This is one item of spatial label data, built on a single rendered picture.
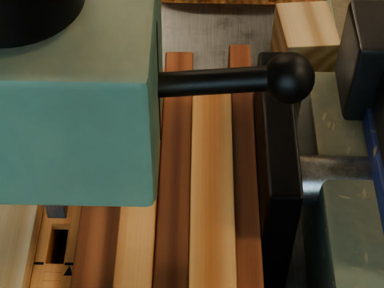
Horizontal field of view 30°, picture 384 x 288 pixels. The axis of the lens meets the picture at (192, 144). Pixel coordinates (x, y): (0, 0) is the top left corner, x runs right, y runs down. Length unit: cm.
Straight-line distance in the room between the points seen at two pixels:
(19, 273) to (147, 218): 6
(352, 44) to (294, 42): 10
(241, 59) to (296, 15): 8
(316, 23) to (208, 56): 8
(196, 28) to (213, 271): 25
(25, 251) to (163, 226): 6
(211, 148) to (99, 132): 10
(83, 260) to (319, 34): 21
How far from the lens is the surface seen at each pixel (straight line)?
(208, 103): 36
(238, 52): 40
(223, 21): 52
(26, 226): 35
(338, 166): 35
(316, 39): 45
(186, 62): 41
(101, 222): 35
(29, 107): 24
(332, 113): 38
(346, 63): 37
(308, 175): 35
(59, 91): 24
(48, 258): 35
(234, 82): 27
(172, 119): 38
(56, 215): 34
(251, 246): 32
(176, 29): 51
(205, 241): 31
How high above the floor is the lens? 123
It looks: 49 degrees down
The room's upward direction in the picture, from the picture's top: 1 degrees clockwise
